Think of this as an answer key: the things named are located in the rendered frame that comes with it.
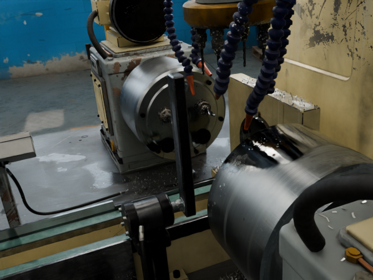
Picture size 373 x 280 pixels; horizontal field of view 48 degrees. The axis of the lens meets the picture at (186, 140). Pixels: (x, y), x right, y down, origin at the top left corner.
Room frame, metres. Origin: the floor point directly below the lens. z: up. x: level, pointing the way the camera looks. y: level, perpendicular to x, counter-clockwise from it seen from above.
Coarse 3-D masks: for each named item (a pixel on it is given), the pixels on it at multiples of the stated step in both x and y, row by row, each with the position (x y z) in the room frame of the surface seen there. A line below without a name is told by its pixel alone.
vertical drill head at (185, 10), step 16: (192, 0) 0.87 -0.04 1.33; (208, 0) 0.77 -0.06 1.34; (224, 0) 0.75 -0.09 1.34; (240, 0) 0.75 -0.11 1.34; (272, 0) 0.76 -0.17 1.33; (192, 16) 0.77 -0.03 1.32; (208, 16) 0.74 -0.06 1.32; (224, 16) 0.73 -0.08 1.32; (256, 16) 0.73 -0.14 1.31; (272, 16) 0.76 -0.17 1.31
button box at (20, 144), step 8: (8, 136) 0.87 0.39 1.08; (16, 136) 0.87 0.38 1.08; (24, 136) 0.87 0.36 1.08; (0, 144) 0.85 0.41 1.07; (8, 144) 0.86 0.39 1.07; (16, 144) 0.86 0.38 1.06; (24, 144) 0.86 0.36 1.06; (32, 144) 0.87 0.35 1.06; (0, 152) 0.84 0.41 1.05; (8, 152) 0.85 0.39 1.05; (16, 152) 0.85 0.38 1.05; (24, 152) 0.85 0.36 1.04; (32, 152) 0.86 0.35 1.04; (0, 160) 0.84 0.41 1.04; (8, 160) 0.86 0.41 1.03; (16, 160) 0.89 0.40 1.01
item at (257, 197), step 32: (288, 128) 0.58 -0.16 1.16; (256, 160) 0.52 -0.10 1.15; (288, 160) 0.49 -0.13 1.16; (320, 160) 0.47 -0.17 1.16; (352, 160) 0.47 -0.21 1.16; (224, 192) 0.53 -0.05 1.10; (256, 192) 0.47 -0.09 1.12; (288, 192) 0.44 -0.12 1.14; (224, 224) 0.50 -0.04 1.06; (256, 224) 0.44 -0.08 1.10; (256, 256) 0.42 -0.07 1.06
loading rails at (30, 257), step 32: (160, 192) 0.83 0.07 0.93; (32, 224) 0.74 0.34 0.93; (64, 224) 0.75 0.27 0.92; (96, 224) 0.74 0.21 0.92; (192, 224) 0.70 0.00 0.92; (0, 256) 0.67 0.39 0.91; (32, 256) 0.69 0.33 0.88; (64, 256) 0.64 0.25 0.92; (96, 256) 0.63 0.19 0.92; (128, 256) 0.65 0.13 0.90; (192, 256) 0.70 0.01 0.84; (224, 256) 0.73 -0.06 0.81
